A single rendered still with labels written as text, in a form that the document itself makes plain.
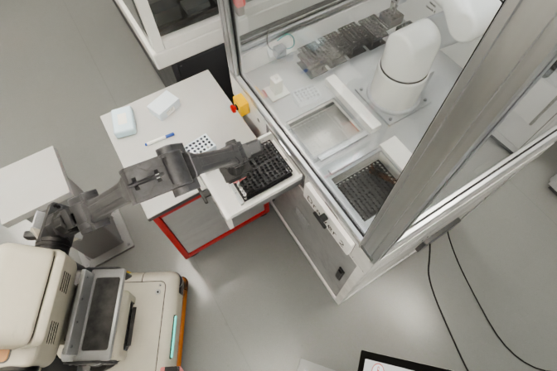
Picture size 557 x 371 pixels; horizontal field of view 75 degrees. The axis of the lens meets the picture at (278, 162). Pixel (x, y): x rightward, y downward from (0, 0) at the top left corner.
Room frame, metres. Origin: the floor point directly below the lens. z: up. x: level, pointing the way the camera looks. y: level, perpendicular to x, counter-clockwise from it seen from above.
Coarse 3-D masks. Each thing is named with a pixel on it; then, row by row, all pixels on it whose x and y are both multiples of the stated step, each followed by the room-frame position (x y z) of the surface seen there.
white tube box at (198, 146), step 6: (198, 138) 0.92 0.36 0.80; (204, 138) 0.92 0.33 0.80; (210, 138) 0.92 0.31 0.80; (192, 144) 0.89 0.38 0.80; (198, 144) 0.89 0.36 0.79; (204, 144) 0.89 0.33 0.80; (210, 144) 0.89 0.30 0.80; (186, 150) 0.86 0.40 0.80; (192, 150) 0.86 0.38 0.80; (198, 150) 0.86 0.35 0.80; (204, 150) 0.87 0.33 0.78; (210, 150) 0.87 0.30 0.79
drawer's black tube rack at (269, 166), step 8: (272, 144) 0.82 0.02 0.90; (264, 152) 0.78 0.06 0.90; (272, 152) 0.78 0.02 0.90; (256, 160) 0.75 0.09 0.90; (264, 160) 0.74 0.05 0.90; (272, 160) 0.74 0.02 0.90; (280, 160) 0.74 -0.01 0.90; (256, 168) 0.71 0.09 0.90; (264, 168) 0.71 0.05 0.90; (272, 168) 0.72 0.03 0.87; (280, 168) 0.71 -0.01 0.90; (248, 176) 0.67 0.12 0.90; (256, 176) 0.67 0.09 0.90; (264, 176) 0.67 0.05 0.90; (272, 176) 0.68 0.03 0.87; (280, 176) 0.67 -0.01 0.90; (288, 176) 0.69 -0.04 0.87; (240, 184) 0.64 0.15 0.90; (248, 184) 0.64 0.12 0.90; (256, 184) 0.64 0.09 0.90; (264, 184) 0.65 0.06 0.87; (272, 184) 0.65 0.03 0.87; (248, 192) 0.60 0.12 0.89; (256, 192) 0.62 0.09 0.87
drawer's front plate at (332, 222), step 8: (304, 192) 0.62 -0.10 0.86; (312, 192) 0.58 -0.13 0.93; (312, 200) 0.57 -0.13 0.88; (320, 200) 0.55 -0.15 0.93; (312, 208) 0.57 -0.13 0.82; (320, 208) 0.53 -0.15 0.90; (328, 208) 0.52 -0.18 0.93; (328, 216) 0.49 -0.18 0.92; (328, 224) 0.48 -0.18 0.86; (336, 224) 0.46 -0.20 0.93; (336, 232) 0.44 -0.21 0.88; (344, 232) 0.43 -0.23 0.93; (336, 240) 0.43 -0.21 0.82; (344, 240) 0.41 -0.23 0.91; (352, 240) 0.40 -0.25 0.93; (344, 248) 0.39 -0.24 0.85; (352, 248) 0.38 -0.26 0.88
